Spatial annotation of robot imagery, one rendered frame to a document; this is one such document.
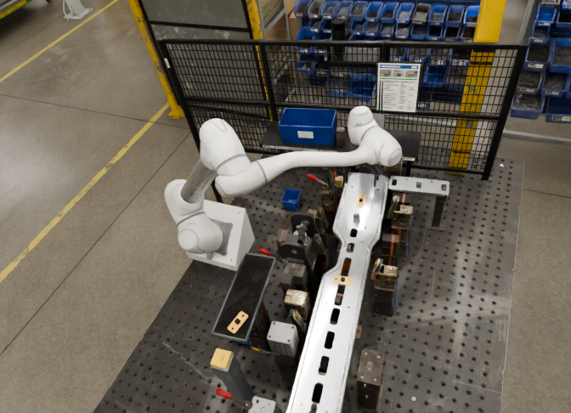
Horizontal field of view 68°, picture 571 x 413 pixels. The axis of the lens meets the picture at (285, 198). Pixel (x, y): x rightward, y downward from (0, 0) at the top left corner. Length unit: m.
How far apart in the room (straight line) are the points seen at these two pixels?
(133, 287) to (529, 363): 2.66
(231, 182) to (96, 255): 2.33
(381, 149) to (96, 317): 2.46
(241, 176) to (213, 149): 0.15
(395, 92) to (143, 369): 1.86
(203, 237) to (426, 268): 1.13
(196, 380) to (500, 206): 1.83
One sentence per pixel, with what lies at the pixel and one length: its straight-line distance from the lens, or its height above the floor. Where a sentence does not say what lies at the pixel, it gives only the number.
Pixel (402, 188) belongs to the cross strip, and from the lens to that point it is 2.21.
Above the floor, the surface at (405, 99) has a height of 1.24.
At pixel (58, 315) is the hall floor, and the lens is 3.60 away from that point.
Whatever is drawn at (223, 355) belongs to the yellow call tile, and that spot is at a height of 1.16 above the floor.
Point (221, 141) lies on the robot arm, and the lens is 1.63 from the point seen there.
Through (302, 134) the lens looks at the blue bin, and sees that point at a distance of 2.40.
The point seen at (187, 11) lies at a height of 1.17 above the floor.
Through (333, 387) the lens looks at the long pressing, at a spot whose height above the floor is 1.00.
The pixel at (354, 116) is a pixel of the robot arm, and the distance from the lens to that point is 1.75.
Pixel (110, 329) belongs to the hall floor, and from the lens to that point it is 3.31.
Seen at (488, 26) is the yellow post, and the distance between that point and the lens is 2.23.
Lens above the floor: 2.59
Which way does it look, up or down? 47 degrees down
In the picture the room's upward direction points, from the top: 11 degrees counter-clockwise
